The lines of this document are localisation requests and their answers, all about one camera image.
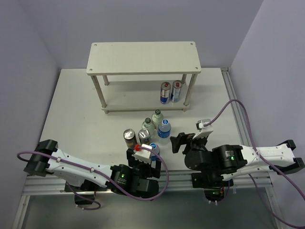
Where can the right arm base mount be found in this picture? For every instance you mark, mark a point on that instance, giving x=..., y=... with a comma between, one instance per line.
x=214, y=191

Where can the black can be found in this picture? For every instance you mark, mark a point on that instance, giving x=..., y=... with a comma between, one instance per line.
x=144, y=136
x=130, y=138

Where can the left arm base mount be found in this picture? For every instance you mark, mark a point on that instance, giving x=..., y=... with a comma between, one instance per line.
x=85, y=196

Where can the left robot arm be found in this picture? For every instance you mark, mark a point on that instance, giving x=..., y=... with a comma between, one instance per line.
x=138, y=177

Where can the red bull can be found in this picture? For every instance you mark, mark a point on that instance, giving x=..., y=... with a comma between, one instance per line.
x=176, y=90
x=165, y=92

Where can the glass bottle green cap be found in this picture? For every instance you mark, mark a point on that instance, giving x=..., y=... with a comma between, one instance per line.
x=149, y=125
x=157, y=118

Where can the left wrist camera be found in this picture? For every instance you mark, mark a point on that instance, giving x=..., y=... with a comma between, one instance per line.
x=142, y=153

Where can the aluminium side rail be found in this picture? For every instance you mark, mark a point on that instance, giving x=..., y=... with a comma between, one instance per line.
x=236, y=108

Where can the red bull can right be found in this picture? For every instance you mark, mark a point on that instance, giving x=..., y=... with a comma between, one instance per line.
x=176, y=90

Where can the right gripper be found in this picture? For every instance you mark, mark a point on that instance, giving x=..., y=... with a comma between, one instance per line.
x=182, y=138

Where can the glass bottle green cap front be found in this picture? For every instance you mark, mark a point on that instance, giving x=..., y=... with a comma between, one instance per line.
x=149, y=125

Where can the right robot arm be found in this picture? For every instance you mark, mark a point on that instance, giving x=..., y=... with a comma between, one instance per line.
x=217, y=167

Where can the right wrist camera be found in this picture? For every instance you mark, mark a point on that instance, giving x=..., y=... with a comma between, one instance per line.
x=204, y=129

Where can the red bull can left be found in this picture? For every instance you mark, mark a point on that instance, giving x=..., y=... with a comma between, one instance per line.
x=165, y=92

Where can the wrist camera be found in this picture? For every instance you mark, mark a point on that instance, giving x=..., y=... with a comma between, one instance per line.
x=142, y=153
x=204, y=129

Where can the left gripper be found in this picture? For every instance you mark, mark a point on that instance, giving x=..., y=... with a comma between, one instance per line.
x=152, y=171

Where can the Pocari Sweat plastic bottle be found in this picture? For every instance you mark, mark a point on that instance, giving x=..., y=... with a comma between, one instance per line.
x=164, y=132

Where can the aluminium front rail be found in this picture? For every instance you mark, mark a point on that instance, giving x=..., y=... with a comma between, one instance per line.
x=178, y=181

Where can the white two-tier shelf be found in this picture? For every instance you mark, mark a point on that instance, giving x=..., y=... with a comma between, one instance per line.
x=128, y=75

